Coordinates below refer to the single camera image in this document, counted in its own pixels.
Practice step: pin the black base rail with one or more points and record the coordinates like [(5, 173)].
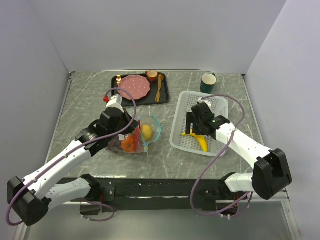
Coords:
[(132, 194)]

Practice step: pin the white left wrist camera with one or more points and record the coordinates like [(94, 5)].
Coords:
[(114, 102)]

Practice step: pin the pink dotted plate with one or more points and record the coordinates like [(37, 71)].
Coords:
[(138, 86)]

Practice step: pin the gold knife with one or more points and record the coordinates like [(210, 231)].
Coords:
[(159, 84)]

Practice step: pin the gold spoon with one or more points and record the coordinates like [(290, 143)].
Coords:
[(162, 78)]

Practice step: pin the orange small cup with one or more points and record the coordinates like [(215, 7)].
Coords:
[(152, 75)]

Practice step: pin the red grape bunch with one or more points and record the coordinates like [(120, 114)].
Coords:
[(115, 145)]

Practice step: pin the clear zip top bag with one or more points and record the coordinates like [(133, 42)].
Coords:
[(156, 133)]

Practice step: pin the dark green cup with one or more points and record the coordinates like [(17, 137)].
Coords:
[(208, 82)]

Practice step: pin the yellow lemon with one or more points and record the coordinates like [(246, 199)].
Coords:
[(146, 131)]

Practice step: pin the white plastic basket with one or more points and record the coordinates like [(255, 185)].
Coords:
[(186, 100)]

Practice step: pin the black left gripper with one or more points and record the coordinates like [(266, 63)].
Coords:
[(131, 128)]

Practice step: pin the gold fork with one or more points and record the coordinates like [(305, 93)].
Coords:
[(118, 79)]

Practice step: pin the yellow banana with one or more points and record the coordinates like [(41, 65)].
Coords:
[(200, 138)]

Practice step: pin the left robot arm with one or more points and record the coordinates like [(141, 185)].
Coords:
[(34, 195)]

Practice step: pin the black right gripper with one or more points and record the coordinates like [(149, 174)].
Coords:
[(191, 119)]

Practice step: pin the red chili pepper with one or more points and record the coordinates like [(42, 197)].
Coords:
[(137, 139)]

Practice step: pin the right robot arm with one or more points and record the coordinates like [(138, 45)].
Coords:
[(271, 172)]

